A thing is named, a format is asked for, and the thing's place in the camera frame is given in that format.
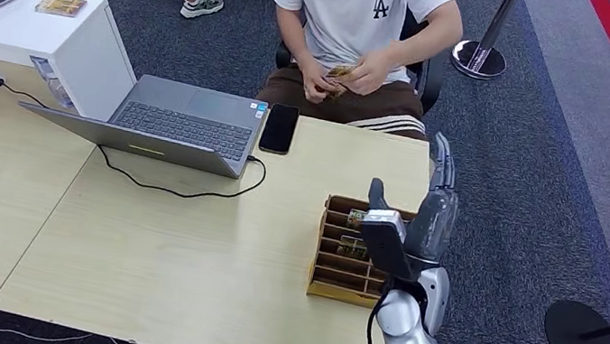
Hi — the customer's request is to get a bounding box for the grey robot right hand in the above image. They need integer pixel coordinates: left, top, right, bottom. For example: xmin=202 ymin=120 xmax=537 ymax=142
xmin=358 ymin=123 xmax=470 ymax=267

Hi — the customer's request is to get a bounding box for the person's right hand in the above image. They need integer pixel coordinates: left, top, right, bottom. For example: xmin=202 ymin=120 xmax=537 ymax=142
xmin=294 ymin=55 xmax=339 ymax=107

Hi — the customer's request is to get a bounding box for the person's left hand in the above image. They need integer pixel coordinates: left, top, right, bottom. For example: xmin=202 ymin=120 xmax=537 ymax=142
xmin=337 ymin=42 xmax=397 ymax=100

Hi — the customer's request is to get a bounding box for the hotel key card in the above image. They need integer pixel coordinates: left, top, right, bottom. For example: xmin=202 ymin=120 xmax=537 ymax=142
xmin=344 ymin=208 xmax=367 ymax=233
xmin=34 ymin=0 xmax=88 ymax=22
xmin=335 ymin=235 xmax=372 ymax=263
xmin=325 ymin=61 xmax=358 ymax=86

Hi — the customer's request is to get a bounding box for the seated person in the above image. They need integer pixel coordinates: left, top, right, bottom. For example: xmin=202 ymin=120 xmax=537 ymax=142
xmin=253 ymin=0 xmax=469 ymax=144

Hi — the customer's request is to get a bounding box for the wooden card organizer box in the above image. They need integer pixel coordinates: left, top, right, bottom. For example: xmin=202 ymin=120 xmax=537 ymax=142
xmin=305 ymin=192 xmax=422 ymax=315

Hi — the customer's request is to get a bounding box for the black smartphone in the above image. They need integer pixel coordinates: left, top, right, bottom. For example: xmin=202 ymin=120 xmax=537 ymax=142
xmin=257 ymin=101 xmax=301 ymax=157

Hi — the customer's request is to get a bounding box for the grey open laptop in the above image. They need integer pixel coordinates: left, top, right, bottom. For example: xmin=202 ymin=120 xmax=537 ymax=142
xmin=13 ymin=55 xmax=273 ymax=183

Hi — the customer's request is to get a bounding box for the white cabinet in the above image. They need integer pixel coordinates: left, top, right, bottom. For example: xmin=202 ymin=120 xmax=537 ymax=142
xmin=0 ymin=0 xmax=151 ymax=127

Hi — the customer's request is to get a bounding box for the clear plastic holder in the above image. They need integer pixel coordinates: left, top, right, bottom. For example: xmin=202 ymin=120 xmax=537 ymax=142
xmin=23 ymin=54 xmax=84 ymax=112

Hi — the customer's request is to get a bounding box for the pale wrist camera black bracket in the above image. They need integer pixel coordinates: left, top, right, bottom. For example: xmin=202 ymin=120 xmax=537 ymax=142
xmin=353 ymin=205 xmax=428 ymax=284

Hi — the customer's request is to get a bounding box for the chrome stanchion post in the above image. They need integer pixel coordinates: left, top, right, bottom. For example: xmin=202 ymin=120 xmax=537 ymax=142
xmin=448 ymin=0 xmax=527 ymax=85

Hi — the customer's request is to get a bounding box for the black laptop power cable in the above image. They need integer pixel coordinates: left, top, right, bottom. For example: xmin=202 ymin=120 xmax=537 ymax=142
xmin=91 ymin=131 xmax=271 ymax=210

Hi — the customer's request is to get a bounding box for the white floor cable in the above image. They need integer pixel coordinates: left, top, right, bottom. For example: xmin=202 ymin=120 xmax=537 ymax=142
xmin=0 ymin=304 xmax=159 ymax=344

